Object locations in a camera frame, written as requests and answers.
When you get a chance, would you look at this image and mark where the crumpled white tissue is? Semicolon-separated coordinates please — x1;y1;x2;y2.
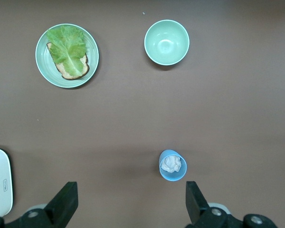
161;155;182;173

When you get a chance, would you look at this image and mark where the white rounded appliance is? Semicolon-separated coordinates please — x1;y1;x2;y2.
0;147;14;217

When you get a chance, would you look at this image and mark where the blue cup holding tissue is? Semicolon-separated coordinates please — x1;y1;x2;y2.
159;149;188;182

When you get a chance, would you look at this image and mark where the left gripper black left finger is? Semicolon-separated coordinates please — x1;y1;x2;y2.
0;181;79;228

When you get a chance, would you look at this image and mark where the toasted bread slice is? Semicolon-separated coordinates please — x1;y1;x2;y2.
46;42;90;81

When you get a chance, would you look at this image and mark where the green bowl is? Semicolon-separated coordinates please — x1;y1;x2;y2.
143;19;190;66

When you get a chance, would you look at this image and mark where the green lettuce leaf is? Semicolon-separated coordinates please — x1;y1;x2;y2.
46;25;88;75

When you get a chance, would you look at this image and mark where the green round plate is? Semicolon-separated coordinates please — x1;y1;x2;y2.
35;23;100;89

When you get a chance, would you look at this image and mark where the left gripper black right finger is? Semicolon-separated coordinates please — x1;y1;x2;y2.
185;181;279;228

